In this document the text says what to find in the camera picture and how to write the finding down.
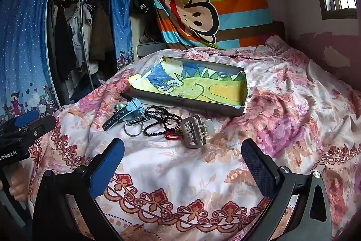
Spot floral bedsheet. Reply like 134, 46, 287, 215
28, 35, 361, 241

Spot blue wristwatch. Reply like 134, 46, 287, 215
102, 98, 144, 132

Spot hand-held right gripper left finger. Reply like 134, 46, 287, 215
32, 138, 125, 241

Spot silver hoop rings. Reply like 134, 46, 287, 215
125, 118, 146, 137

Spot white cabinet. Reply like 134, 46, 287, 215
130, 0, 170, 59

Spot grey tray with dinosaur drawing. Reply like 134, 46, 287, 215
128, 56, 253, 117

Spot red string bead bracelet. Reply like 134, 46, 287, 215
165, 129, 184, 141

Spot black cap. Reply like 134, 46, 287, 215
131, 0, 155, 17

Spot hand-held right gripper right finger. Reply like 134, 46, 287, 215
241, 138, 333, 241

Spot person's left hand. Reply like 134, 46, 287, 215
0, 165, 29, 202

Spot black bead necklace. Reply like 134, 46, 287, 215
143, 106, 184, 138

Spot beige hair claw clip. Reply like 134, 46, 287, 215
180, 115, 216, 149

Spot narrow blue dotted curtain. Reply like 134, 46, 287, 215
109, 0, 135, 69

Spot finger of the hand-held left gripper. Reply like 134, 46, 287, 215
0, 109, 39, 131
17, 115, 57, 143

